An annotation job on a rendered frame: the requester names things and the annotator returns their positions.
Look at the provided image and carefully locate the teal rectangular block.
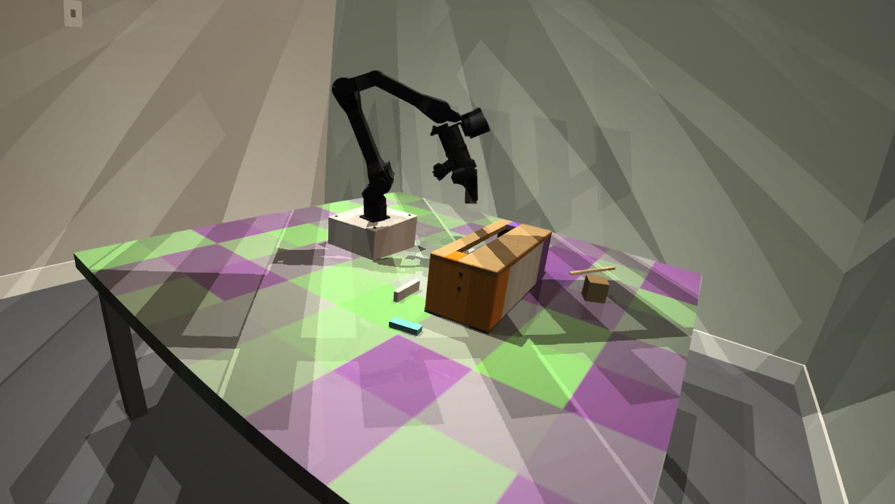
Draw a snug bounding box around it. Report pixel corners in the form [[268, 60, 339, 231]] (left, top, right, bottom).
[[389, 317, 423, 336]]

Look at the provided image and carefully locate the tan thin rod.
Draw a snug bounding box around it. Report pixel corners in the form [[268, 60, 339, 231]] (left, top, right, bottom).
[[570, 266, 616, 275]]

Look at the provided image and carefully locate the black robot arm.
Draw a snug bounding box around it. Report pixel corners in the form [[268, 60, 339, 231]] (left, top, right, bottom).
[[332, 70, 490, 222]]

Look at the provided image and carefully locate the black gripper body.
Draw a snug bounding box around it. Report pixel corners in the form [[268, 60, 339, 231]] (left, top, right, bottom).
[[445, 141, 477, 184]]

